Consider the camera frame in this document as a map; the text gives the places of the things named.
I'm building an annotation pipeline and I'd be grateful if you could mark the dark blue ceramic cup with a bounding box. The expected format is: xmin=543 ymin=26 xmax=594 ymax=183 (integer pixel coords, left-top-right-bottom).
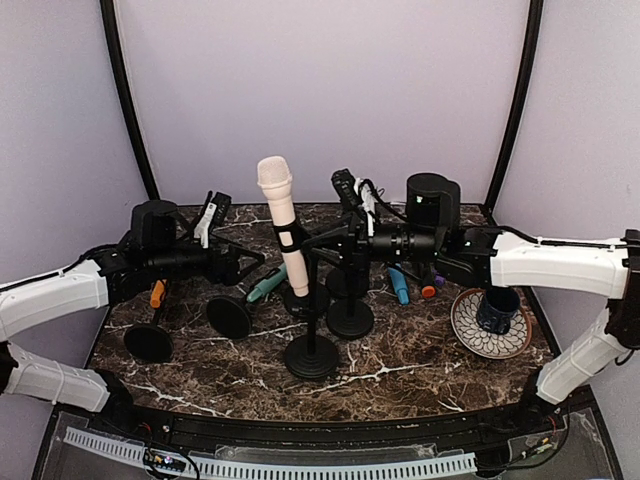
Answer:
xmin=476 ymin=287 xmax=520 ymax=335

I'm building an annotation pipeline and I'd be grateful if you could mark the black microphone stand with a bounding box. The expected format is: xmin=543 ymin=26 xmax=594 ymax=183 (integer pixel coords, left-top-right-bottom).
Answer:
xmin=326 ymin=280 xmax=374 ymax=340

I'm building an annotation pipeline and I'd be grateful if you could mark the orange toy microphone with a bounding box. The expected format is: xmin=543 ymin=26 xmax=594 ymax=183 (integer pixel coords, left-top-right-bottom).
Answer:
xmin=149 ymin=280 xmax=167 ymax=309

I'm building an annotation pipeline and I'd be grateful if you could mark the purple toy microphone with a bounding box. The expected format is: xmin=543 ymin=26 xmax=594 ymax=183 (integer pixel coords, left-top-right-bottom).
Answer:
xmin=433 ymin=271 xmax=446 ymax=288

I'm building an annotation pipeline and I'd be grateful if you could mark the fallen stand holding green microphone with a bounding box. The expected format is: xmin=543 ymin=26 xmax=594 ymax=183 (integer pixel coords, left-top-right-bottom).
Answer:
xmin=206 ymin=295 xmax=252 ymax=340

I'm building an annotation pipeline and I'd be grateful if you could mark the left black frame post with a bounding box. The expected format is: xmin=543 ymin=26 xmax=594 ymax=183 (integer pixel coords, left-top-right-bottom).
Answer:
xmin=99 ymin=0 xmax=160 ymax=200

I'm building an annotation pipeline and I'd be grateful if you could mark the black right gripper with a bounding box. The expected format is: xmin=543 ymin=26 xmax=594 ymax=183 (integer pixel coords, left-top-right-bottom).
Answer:
xmin=302 ymin=208 xmax=445 ymax=278

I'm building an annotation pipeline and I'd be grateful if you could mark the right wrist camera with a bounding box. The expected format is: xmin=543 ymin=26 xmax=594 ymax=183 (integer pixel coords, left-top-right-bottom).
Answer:
xmin=331 ymin=169 xmax=379 ymax=236

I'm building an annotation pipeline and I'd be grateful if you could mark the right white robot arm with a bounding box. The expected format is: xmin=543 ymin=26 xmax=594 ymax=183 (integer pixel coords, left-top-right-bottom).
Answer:
xmin=303 ymin=170 xmax=639 ymax=434

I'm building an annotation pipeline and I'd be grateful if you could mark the mint green toy microphone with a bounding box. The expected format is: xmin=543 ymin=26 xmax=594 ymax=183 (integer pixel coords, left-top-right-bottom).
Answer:
xmin=246 ymin=263 xmax=287 ymax=303

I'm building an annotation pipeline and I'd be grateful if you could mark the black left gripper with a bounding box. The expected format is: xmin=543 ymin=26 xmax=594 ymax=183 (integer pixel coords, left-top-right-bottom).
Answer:
xmin=147 ymin=231 xmax=264 ymax=286

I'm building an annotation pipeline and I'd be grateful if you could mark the white slotted cable duct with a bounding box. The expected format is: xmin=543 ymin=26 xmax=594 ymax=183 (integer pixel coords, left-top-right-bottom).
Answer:
xmin=62 ymin=427 xmax=477 ymax=479

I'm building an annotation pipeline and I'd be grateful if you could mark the cream white toy microphone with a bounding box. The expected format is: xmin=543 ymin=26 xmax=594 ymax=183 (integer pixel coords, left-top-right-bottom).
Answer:
xmin=257 ymin=156 xmax=309 ymax=297

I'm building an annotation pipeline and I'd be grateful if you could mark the fallen stand holding orange microphone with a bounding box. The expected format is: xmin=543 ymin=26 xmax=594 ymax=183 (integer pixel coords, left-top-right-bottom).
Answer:
xmin=123 ymin=308 xmax=174 ymax=364

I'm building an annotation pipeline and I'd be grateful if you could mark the patterned ceramic saucer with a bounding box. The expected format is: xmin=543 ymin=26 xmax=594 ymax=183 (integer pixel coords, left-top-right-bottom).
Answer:
xmin=450 ymin=289 xmax=533 ymax=360

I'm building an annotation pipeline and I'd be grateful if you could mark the stand holding cream microphone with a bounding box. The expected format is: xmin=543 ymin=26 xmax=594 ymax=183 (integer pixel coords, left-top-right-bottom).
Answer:
xmin=283 ymin=222 xmax=341 ymax=380

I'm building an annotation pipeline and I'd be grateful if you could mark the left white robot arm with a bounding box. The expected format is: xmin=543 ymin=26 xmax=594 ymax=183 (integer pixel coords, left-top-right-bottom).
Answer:
xmin=1 ymin=195 xmax=264 ymax=436

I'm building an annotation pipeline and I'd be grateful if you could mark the light blue toy microphone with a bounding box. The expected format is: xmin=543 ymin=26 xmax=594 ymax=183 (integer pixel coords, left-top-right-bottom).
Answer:
xmin=387 ymin=267 xmax=410 ymax=306

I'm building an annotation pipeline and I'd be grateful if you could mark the stand holding purple microphone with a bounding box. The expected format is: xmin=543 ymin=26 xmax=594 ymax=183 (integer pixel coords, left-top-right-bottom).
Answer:
xmin=283 ymin=285 xmax=331 ymax=319

